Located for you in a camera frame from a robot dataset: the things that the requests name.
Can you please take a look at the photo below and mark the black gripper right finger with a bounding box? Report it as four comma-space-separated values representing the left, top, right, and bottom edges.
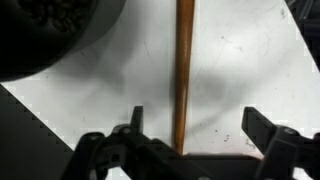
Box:
241, 106, 320, 180

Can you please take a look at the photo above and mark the wooden spoon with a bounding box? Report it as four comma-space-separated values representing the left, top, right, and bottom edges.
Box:
171, 0, 196, 156

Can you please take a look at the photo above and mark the black mug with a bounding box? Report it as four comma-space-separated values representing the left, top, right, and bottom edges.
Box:
0, 0, 128, 83

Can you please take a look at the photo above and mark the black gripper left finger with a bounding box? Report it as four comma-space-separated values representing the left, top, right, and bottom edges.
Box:
59, 105, 188, 180

